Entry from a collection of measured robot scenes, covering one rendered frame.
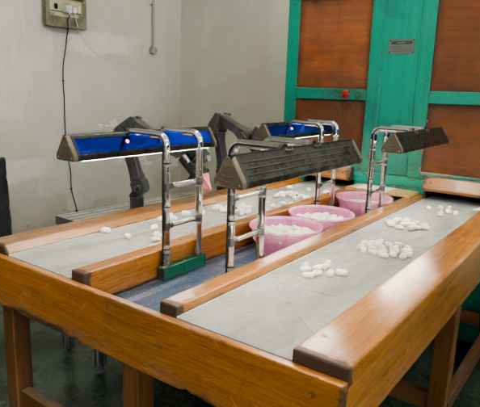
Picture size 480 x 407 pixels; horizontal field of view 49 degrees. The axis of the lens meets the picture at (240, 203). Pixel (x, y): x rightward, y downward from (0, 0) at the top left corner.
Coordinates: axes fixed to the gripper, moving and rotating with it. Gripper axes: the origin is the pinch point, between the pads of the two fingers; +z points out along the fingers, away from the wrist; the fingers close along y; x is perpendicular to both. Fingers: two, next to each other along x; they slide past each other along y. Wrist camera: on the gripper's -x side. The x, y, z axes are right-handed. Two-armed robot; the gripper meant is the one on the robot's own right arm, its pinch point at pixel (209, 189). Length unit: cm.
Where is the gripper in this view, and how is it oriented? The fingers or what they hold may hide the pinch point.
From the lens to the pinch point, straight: 229.2
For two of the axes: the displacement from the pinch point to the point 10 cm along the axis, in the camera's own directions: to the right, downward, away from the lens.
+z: 6.0, 7.4, -2.9
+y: 5.8, -1.6, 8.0
